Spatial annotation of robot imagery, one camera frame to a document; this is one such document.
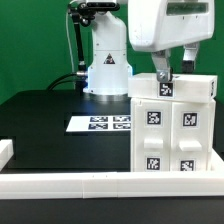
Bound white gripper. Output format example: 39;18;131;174
128;0;215;82

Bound white cabinet top block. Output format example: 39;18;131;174
128;73;217;103

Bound white door panel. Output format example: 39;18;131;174
131;98;171;172
170;102;214;171

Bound white cabinet body box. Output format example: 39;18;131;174
131;98;216;172

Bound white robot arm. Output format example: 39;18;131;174
84;0;215;99

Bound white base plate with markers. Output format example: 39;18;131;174
66;115;131;132

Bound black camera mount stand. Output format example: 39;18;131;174
67;0;120;72

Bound black cable bundle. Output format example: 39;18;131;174
46;70;88;91

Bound white U-shaped obstacle wall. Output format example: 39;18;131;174
0;140;224;199

